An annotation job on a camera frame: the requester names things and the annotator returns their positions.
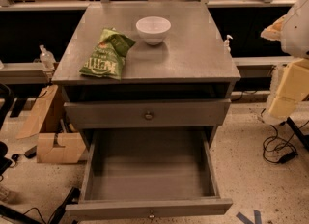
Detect black cable on floor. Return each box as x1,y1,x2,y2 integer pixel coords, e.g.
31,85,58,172
262,120,309,165

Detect grey wooden drawer cabinet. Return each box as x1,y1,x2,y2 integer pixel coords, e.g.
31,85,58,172
52,1,239,140

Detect green chip bag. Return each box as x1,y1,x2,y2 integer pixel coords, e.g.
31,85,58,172
79,28,136,80

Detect white pump bottle right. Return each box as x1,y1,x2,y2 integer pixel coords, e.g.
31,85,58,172
224,35,233,52

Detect grey top drawer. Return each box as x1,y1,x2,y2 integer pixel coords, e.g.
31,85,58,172
64,99,231,129

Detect white ceramic bowl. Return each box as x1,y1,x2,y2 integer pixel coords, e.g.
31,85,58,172
136,16,171,45

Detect clear sanitizer bottle left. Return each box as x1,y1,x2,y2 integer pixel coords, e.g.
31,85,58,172
40,45,56,70

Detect black power strip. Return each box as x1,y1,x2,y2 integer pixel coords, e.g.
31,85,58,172
47,187,80,224

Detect black stand leg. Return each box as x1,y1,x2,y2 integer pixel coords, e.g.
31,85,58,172
286,118,309,151

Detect cardboard box pieces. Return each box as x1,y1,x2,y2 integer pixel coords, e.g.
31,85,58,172
16,85,86,164

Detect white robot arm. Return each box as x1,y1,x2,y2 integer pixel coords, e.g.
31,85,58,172
261,0,309,125

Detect grey drawer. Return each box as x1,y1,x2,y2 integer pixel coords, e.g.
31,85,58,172
67,128,233,220
64,99,231,129

